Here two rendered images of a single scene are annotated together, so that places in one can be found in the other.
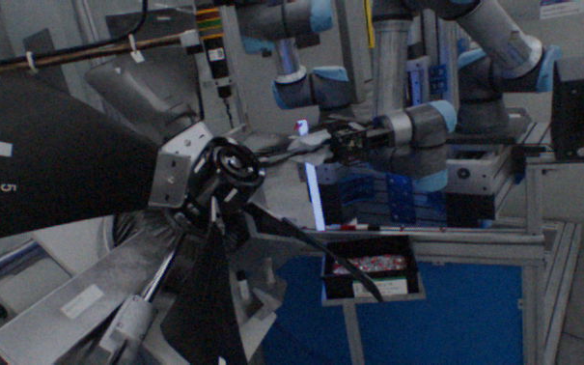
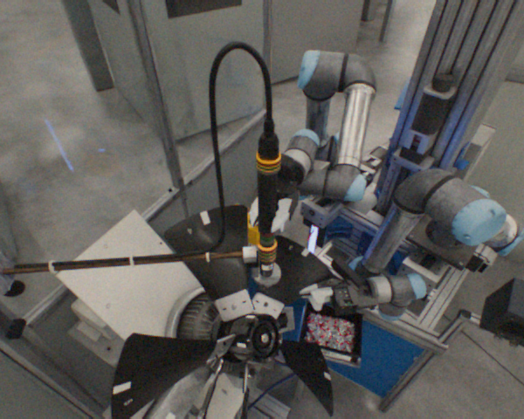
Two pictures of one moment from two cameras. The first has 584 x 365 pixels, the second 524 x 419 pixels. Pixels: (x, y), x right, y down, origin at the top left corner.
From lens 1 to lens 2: 0.74 m
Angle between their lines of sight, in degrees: 27
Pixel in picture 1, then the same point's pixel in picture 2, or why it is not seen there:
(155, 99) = (215, 264)
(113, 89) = (185, 248)
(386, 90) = (384, 248)
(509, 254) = (421, 343)
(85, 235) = (158, 333)
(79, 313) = not seen: outside the picture
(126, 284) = (187, 403)
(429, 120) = (404, 296)
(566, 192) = not seen: hidden behind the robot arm
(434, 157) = (398, 310)
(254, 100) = (276, 23)
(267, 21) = (310, 188)
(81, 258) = not seen: hidden behind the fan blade
